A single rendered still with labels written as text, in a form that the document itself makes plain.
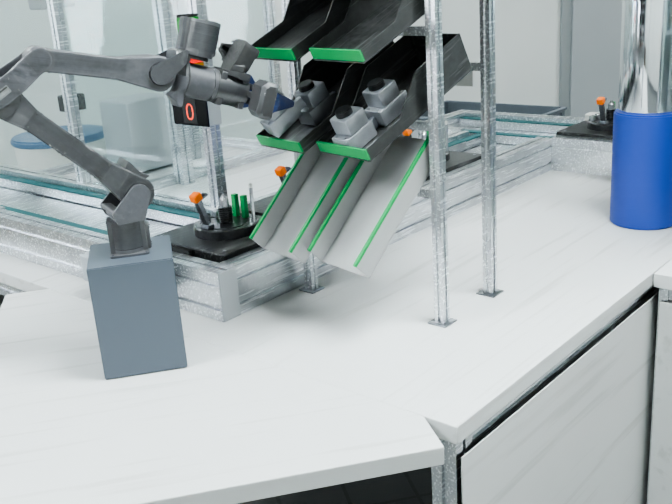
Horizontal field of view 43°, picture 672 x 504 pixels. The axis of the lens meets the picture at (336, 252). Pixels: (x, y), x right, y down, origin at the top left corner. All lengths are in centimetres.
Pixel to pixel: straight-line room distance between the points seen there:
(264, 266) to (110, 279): 40
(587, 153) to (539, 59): 377
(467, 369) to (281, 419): 32
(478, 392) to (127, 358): 59
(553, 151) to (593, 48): 385
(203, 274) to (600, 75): 515
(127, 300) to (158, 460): 32
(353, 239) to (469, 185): 81
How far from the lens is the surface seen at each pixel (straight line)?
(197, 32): 146
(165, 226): 215
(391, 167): 158
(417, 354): 148
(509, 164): 247
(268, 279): 173
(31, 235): 218
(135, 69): 143
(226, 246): 175
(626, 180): 211
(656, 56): 205
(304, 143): 152
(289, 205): 167
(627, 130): 208
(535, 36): 634
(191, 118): 201
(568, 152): 266
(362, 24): 154
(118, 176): 144
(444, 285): 156
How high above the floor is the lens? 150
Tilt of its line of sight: 19 degrees down
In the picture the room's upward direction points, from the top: 4 degrees counter-clockwise
